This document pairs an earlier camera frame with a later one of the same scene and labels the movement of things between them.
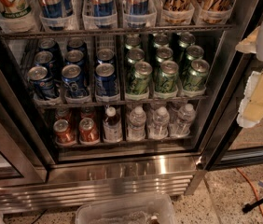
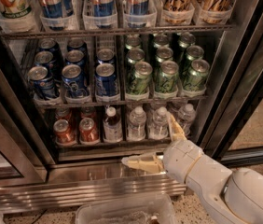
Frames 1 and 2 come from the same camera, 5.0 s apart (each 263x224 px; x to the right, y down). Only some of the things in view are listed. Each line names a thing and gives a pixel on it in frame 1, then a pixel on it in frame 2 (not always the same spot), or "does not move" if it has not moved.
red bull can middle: x=103 y=0 does not move
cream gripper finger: x=249 y=45 to x=150 y=163
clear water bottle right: x=182 y=125 does not move
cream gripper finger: x=262 y=91 to x=175 y=131
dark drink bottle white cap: x=112 y=126 does not move
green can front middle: x=166 y=80 does not move
